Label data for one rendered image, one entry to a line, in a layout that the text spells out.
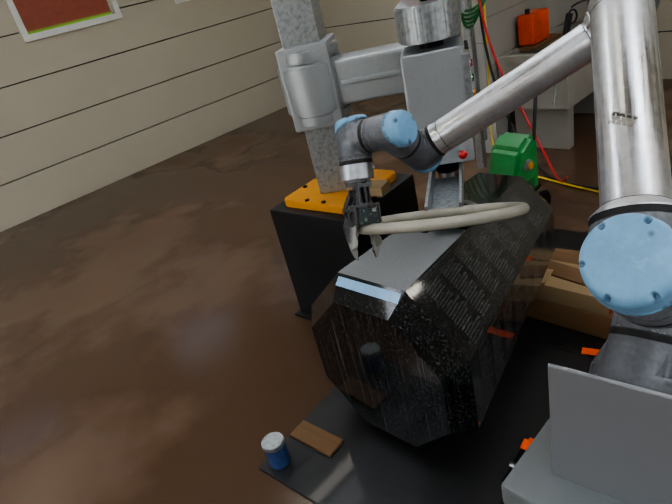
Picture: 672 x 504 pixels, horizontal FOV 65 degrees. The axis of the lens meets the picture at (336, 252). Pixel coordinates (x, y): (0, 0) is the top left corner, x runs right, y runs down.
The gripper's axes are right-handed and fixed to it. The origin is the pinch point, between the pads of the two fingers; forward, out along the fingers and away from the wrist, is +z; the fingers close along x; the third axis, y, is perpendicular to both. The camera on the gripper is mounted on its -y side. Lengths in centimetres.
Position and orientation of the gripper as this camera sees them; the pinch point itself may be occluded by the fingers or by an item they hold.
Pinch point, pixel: (365, 253)
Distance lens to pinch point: 147.5
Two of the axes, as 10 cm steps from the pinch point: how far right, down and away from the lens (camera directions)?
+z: 1.4, 9.8, 1.1
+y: 2.5, 0.7, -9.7
